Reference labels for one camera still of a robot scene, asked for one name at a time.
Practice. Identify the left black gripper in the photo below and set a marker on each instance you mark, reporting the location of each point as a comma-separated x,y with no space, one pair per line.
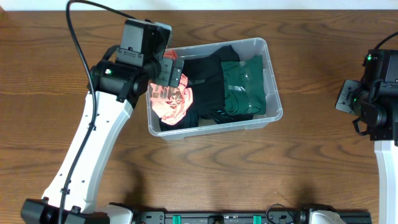
171,72

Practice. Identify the dark navy garment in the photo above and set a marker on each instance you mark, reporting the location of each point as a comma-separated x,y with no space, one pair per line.
190,120

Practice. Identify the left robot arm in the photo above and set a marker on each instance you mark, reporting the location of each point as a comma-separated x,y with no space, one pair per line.
114,90

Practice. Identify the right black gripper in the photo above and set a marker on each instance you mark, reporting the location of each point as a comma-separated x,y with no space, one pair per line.
347,104

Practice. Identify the clear plastic storage bin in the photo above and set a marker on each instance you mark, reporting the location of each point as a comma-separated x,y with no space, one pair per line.
246,49

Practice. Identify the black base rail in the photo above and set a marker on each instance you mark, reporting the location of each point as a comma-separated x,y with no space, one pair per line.
275,214

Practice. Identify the black shirt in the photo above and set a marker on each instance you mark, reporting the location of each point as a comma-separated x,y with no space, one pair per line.
226,54

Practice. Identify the dark green garment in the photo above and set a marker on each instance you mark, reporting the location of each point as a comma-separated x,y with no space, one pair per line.
244,87

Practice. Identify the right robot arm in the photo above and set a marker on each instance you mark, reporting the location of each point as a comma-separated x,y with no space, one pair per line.
373,100

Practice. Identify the coral orange shirt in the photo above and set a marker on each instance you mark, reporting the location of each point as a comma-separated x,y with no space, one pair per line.
171,104

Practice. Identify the black garment with tape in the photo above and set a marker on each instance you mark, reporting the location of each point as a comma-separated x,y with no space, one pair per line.
205,78

